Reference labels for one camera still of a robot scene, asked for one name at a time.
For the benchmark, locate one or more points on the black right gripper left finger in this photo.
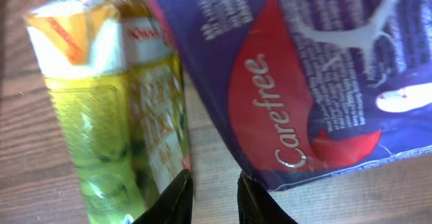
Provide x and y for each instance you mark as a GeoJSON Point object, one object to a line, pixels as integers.
{"type": "Point", "coordinates": [174, 205]}

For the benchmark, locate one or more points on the purple red pad pack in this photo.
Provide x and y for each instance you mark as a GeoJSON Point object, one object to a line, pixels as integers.
{"type": "Point", "coordinates": [302, 90]}

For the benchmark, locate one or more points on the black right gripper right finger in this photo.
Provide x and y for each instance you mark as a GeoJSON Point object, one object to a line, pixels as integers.
{"type": "Point", "coordinates": [256, 206]}

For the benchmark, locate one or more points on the green yellow snack pack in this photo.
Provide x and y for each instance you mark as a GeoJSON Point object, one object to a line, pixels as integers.
{"type": "Point", "coordinates": [116, 87]}

